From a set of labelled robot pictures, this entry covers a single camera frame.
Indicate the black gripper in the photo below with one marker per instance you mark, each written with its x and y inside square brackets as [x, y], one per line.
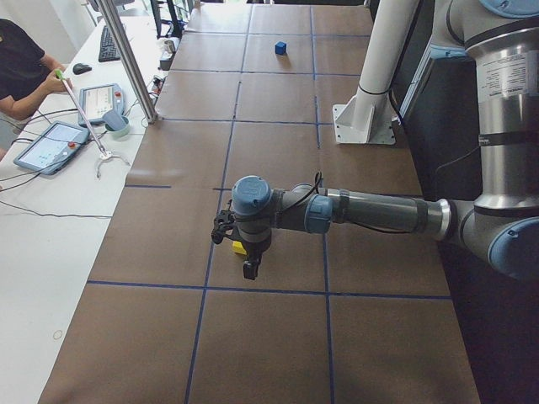
[253, 251]

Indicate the yellow cube block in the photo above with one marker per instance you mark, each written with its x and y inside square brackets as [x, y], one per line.
[238, 248]

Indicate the blue cube block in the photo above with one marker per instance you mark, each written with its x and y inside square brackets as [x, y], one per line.
[280, 48]

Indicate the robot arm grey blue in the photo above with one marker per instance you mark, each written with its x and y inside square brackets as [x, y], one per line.
[501, 225]

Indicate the reacher grabber stick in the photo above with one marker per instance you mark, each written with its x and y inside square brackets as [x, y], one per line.
[105, 155]

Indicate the light blue tape roll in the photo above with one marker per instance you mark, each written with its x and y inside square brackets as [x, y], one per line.
[116, 124]

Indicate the teach pendant tablet far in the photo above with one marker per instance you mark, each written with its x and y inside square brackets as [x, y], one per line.
[98, 100]

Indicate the teach pendant tablet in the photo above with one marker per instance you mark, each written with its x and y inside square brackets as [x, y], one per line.
[98, 100]
[53, 149]

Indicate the teach pendant tablet near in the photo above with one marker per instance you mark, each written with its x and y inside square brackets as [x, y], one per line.
[53, 149]

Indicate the metal cup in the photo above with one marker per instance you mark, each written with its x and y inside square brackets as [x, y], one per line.
[170, 45]

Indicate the black keyboard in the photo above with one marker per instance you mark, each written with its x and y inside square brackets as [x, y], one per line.
[108, 50]

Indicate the black computer mouse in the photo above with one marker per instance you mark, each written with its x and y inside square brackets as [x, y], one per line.
[81, 68]

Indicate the person in black shirt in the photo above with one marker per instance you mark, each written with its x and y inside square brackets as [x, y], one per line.
[28, 73]

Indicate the white pedestal column base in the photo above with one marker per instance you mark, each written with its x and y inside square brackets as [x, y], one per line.
[367, 117]

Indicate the aluminium frame post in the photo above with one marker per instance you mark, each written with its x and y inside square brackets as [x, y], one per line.
[113, 22]

